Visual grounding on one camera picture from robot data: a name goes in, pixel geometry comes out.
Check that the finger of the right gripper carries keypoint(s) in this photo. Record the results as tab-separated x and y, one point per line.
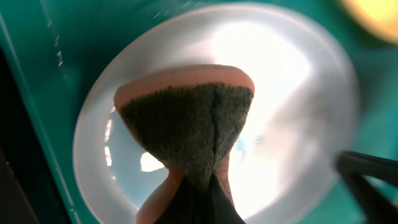
353	167

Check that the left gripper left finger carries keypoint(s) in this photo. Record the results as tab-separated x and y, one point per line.
185	207

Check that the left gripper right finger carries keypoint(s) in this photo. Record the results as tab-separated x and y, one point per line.
218	208

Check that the light blue plate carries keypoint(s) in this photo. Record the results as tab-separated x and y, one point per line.
302	116

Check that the yellow-green plate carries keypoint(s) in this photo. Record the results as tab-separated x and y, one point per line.
379	17

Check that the black plastic tray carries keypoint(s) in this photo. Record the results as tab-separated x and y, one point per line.
28	190

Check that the teal plastic tray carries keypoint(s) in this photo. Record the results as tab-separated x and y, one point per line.
57	49

